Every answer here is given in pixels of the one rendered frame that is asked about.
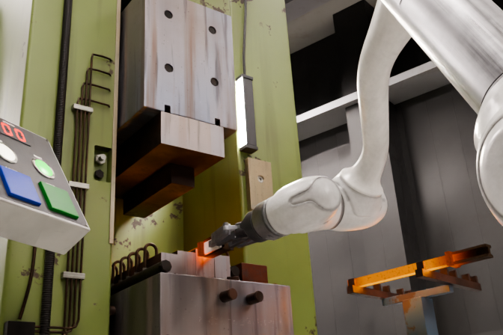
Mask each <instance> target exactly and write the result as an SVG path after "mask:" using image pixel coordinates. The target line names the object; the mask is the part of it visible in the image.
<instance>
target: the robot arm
mask: <svg viewBox="0 0 503 335"><path fill-rule="evenodd" d="M411 37H412V38H413V39H414V40H415V42H416V43H417V44H418V45H419V46H420V47H421V48H422V49H423V51H424V52H425V53H426V54H427V56H428V57H429V58H430V59H431V61H432V62H433V63H434V64H435V65H436V66H437V67H438V68H439V69H440V71H441V72H442V73H443V74H444V76H445V77H446V78H447V79H448V80H449V82H450V83H452V85H453V86H454V87H455V88H456V89H457V91H458V92H459V93H460V95H461V96H462V97H463V98H464V99H465V101H467V103H468V104H469V105H470V106H471V107H472V108H473V110H474V111H475V112H476V113H477V114H478V118H477V120H476V124H475V133H474V143H475V149H476V150H477V158H476V171H477V178H478V184H479V188H480V190H481V193H482V196H483V198H484V200H485V202H486V204H487V206H488V208H489V209H490V211H491V213H492V214H493V215H494V216H495V218H496V219H497V220H498V222H499V223H500V224H501V225H502V226H503V10H502V9H501V8H500V7H499V6H498V5H496V4H495V3H494V2H493V1H492V0H377V4H376V7H375V10H374V14H373V17H372V20H371V23H370V27H369V29H368V33H367V36H366V38H365V42H364V45H363V47H362V52H361V55H360V59H359V66H358V72H357V92H358V100H359V112H360V119H361V125H362V138H363V148H362V154H361V155H360V157H359V160H358V161H357V162H356V163H355V164H354V165H353V166H352V167H348V168H344V169H342V170H341V172H340V173H339V174H338V175H337V176H336V177H334V178H333V179H330V178H328V177H327V176H307V177H304V178H301V179H298V180H296V181H294V182H292V183H290V184H288V185H286V186H285V187H283V188H281V189H280V190H278V191H277V192H276V193H275V194H274V196H272V197H270V198H268V199H267V200H265V201H263V202H261V203H259V204H258V205H256V207H255V208H254V209H253V210H252V211H250V212H248V213H247V214H246V216H245V217H244V219H243V220H242V221H241V222H237V223H235V225H230V224H228V222H224V223H223V225H222V226H221V227H220V228H218V229H217V230H216V231H215V232H213V233H212V234H211V240H209V241H207V242H205V243H204V254H206V255H207V254H209V253H211V252H213V251H215V250H218V249H219V248H221V247H222V245H224V244H226V243H228V247H229V248H230V249H231V251H234V247H236V246H237V248H242V247H245V246H247V245H251V244H254V243H257V242H265V241H266V240H273V241H275V240H276V239H280V238H281V237H284V236H288V235H290V234H291V233H292V234H297V233H309V232H314V231H318V230H334V231H353V230H363V229H366V228H369V227H372V226H373V225H375V224H377V223H378V222H380V221H381V220H382V219H383V217H384V216H385V214H386V211H387V207H388V204H387V200H386V197H385V194H384V193H383V189H382V186H381V184H380V178H381V176H382V172H383V169H384V167H385V163H386V159H387V157H388V146H389V120H388V84H389V78H390V74H391V69H392V67H393V65H394V62H395V61H396V59H397V57H398V55H399V54H400V52H401V51H402V49H403V48H404V46H405V45H406V44H407V43H408V41H409V40H410V38H411Z"/></svg>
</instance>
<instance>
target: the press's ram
mask: <svg viewBox="0 0 503 335"><path fill-rule="evenodd" d="M161 111H164V112H167V113H170V114H175V115H178V116H181V117H187V118H189V119H193V120H198V121H201V122H205V123H209V124H213V125H216V126H221V127H223V128H224V139H226V138H228V137H229V136H230V135H232V134H234V133H235V132H236V131H237V104H236V91H235V78H234V51H233V38H232V24H231V16H229V15H226V14H224V13H220V12H218V11H216V10H213V9H210V8H208V7H205V6H203V5H200V4H197V3H194V2H193V1H189V0H132V1H131V2H130V3H129V4H128V5H127V6H126V7H125V8H124V10H123V11H122V12H121V26H120V51H119V76H118V124H117V148H118V147H119V146H120V145H121V144H122V143H123V142H124V141H126V140H127V139H128V138H130V137H131V136H132V135H133V134H134V133H136V132H137V131H138V130H139V129H140V128H141V127H142V126H144V125H145V124H146V123H147V122H148V121H150V120H151V119H152V118H153V117H155V116H156V115H157V114H158V113H159V112H161Z"/></svg>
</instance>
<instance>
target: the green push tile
mask: <svg viewBox="0 0 503 335"><path fill-rule="evenodd" d="M38 185H39V186H40V190H41V191H42V193H43V196H44V198H45V201H46V203H47V206H48V207H49V210H51V211H53V212H57V213H59V214H62V215H65V216H67V217H70V218H74V219H76V220H77V219H78V218H79V215H78V213H77V211H76V209H75V207H74V205H73V202H72V200H71V199H70V196H69V194H68V192H67V191H65V190H63V189H60V188H57V187H55V186H53V185H50V184H47V183H45V182H42V181H40V182H39V183H38Z"/></svg>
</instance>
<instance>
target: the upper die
mask: <svg viewBox="0 0 503 335"><path fill-rule="evenodd" d="M224 158H225V143H224V128H223V127H221V126H216V125H213V124H209V123H205V122H201V121H198V120H193V119H189V118H187V117H181V116H178V115H175V114H170V113H167V112H164V111H161V112H159V113H158V114H157V115H156V116H155V117H153V118H152V119H151V120H150V121H148V122H147V123H146V124H145V125H144V126H142V127H141V128H140V129H139V130H138V131H137V132H136V133H134V134H133V135H132V136H131V137H130V138H128V139H127V140H126V141H124V142H123V143H122V144H121V145H120V146H119V147H118V148H117V149H116V174H115V197H116V198H120V199H123V198H124V196H126V195H127V194H128V193H130V192H131V191H133V190H134V189H135V188H137V187H139V186H140V185H141V184H142V183H144V182H146V181H147V180H148V179H150V178H151V177H152V176H154V175H155V174H157V173H159V172H160V171H161V170H162V169H164V168H166V167H167V166H168V165H170V164H171V163H172V164H176V165H182V166H186V167H190V168H194V173H195V177H196V176H197V175H198V174H200V173H202V172H203V171H205V170H206V169H208V168H210V167H211V166H213V165H214V164H216V163H217V162H219V161H221V160H222V159H224Z"/></svg>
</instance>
